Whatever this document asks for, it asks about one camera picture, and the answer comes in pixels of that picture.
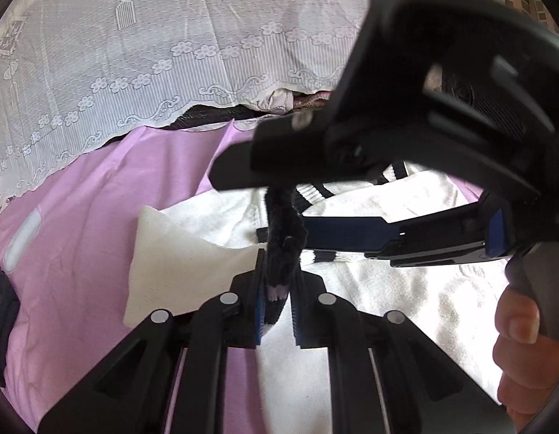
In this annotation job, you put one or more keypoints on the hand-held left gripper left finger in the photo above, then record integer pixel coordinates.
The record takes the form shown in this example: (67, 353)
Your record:
(260, 307)

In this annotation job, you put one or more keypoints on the dark cloth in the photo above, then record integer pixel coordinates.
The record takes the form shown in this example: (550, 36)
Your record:
(1, 321)

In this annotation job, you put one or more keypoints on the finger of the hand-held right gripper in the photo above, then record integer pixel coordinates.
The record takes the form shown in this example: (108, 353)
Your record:
(279, 153)
(347, 235)

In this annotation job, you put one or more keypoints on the white sweater with black stripe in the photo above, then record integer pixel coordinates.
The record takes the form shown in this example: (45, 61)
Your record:
(396, 294)

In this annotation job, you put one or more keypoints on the pink striped cloth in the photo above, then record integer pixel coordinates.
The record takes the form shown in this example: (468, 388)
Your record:
(311, 101)

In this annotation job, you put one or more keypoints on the person's right hand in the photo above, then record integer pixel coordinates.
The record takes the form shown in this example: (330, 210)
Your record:
(518, 361)

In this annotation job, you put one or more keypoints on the pink bed sheet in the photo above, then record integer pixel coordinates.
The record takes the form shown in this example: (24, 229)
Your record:
(103, 217)

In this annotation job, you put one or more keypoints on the white lace cover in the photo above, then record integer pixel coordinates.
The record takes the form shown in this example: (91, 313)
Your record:
(171, 22)

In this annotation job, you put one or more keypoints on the black woven cloth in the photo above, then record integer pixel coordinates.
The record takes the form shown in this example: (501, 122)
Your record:
(207, 115)

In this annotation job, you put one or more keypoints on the black fuzzy paw ornament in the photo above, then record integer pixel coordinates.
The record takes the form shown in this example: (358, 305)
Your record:
(284, 235)

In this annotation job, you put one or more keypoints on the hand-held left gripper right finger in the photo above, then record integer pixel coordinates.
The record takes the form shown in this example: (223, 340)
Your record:
(297, 316)

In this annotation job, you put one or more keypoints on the pale grey cloth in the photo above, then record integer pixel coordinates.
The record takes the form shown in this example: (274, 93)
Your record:
(277, 101)

